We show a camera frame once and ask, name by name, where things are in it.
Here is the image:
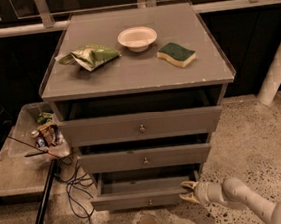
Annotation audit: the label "grey middle drawer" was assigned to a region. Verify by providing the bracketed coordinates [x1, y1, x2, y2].
[77, 134, 211, 174]

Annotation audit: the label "snack packages in bin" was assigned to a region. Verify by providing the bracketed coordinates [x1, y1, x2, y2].
[31, 112, 64, 148]

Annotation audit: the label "black metal bar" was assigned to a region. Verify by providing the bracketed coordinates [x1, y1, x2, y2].
[34, 160, 57, 224]

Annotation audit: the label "grey bottom drawer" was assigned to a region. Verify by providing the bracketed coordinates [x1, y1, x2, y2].
[91, 163, 202, 212]

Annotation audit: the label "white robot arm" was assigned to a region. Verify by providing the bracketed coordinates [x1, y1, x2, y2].
[179, 177, 281, 224]

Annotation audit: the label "white diagonal pipe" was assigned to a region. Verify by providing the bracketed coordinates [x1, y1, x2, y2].
[257, 41, 281, 105]

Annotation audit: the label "green chip bag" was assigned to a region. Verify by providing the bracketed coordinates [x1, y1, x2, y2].
[55, 44, 122, 72]

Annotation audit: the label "metal window railing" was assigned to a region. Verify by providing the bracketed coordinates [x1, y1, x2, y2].
[0, 0, 281, 39]

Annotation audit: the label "grey drawer cabinet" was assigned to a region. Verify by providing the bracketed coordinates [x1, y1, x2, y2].
[31, 0, 248, 203]

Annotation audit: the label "white bowl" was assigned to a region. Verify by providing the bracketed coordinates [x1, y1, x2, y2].
[117, 26, 157, 53]

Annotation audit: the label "black floor cable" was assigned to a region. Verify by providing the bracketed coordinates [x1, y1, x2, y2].
[51, 150, 99, 224]

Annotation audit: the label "green yellow sponge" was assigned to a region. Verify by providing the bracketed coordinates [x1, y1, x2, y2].
[157, 43, 196, 68]

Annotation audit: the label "grey top drawer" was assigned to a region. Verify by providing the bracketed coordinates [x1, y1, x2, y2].
[56, 88, 222, 147]

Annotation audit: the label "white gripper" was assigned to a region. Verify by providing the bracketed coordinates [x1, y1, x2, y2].
[179, 180, 225, 205]

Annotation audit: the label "grey drawer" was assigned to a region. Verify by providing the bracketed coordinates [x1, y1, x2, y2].
[56, 88, 222, 147]
[91, 163, 202, 212]
[77, 134, 211, 174]

